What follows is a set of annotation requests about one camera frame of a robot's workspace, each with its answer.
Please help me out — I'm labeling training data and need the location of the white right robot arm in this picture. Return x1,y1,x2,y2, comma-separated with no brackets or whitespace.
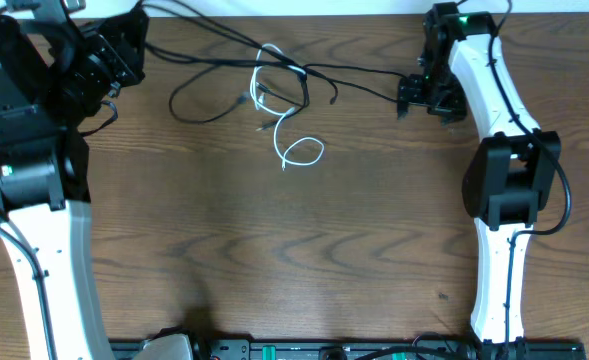
397,2,566,359

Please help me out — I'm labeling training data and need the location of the black USB cable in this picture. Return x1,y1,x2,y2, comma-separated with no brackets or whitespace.
141,0,410,132

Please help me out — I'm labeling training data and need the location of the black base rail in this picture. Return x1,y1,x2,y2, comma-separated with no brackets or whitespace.
108,335,588,360

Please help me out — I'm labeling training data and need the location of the white USB cable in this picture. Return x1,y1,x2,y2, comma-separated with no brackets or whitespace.
249,43,326,172

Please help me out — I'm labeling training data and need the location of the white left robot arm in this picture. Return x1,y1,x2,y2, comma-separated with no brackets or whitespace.
0,1,149,359

